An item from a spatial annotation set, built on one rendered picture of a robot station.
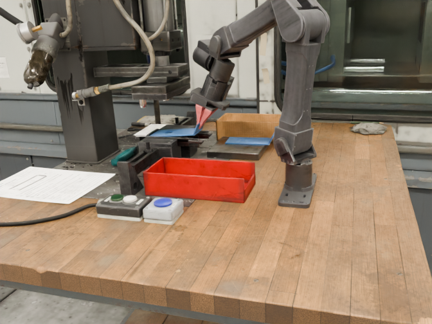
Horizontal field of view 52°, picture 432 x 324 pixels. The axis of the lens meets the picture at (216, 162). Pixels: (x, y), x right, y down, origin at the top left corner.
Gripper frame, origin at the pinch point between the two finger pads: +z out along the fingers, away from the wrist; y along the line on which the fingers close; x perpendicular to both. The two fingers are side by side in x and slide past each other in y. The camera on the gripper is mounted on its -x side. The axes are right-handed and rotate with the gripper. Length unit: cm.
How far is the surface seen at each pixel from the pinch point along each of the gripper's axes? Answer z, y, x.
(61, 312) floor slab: 128, 36, -31
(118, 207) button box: 10.7, 1.7, 37.5
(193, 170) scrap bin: 6.9, -5.7, 12.8
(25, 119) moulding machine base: 65, 102, -68
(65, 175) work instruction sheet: 25.4, 27.4, 15.2
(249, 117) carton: 2.5, -7.6, -35.7
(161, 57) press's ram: -13.1, 17.0, 0.3
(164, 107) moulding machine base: 24, 32, -63
